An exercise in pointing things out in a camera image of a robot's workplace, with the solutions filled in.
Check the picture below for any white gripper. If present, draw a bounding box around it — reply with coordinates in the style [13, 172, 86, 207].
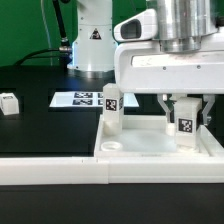
[114, 42, 224, 126]

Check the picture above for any white square tabletop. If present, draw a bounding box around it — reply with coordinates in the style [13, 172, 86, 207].
[94, 115, 224, 158]

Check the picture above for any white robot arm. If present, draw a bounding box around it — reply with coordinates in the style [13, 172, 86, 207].
[68, 0, 224, 125]

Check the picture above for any white U-shaped obstacle fence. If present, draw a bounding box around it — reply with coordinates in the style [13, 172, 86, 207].
[0, 145, 224, 185]

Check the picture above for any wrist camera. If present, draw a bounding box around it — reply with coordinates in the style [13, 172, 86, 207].
[114, 9, 158, 42]

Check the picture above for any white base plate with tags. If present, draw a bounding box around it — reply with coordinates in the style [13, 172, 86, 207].
[49, 91, 140, 109]

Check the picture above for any black cable with connector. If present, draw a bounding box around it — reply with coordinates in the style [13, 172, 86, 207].
[13, 0, 74, 67]

